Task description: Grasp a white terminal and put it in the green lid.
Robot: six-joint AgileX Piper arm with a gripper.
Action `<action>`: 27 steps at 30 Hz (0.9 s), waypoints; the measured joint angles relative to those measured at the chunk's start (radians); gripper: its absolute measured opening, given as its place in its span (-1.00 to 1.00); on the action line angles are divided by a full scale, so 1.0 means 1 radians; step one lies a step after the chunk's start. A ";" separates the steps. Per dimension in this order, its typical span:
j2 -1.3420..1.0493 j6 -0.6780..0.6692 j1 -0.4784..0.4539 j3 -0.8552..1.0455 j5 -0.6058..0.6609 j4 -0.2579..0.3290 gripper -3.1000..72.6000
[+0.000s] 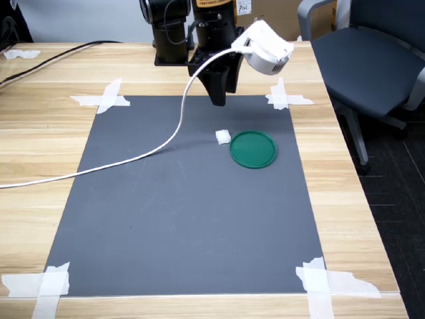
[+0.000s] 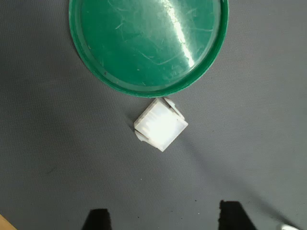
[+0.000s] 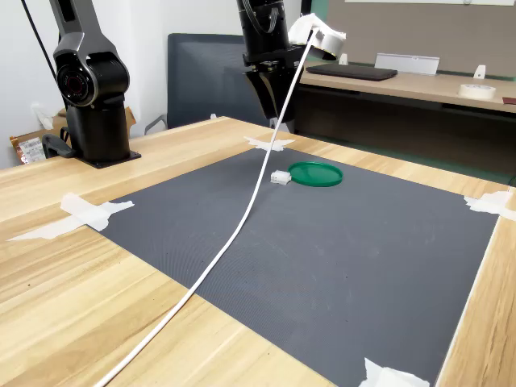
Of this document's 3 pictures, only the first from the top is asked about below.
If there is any small white plastic terminal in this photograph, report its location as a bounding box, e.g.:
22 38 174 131
214 128 232 146

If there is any round green lid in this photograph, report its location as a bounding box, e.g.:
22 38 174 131
228 130 278 170

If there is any white tape piece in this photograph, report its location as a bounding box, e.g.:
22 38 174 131
295 256 383 319
69 78 131 115
264 76 315 112
1 261 71 319

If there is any brown cardboard box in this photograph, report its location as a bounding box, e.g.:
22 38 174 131
234 0 338 43

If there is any dark blue office chair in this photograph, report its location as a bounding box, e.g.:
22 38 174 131
297 0 425 177

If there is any dark grey mat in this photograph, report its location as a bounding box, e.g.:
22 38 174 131
43 95 328 298

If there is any small crumpled white tape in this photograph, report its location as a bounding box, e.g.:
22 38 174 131
3 49 41 60

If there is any black object white label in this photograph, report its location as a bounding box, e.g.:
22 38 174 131
0 0 34 51

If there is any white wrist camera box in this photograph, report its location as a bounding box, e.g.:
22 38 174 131
230 19 296 76

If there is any black table cable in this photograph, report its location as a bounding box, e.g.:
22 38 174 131
0 40 124 88

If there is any white camera cable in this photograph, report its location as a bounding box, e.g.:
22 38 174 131
0 46 250 190

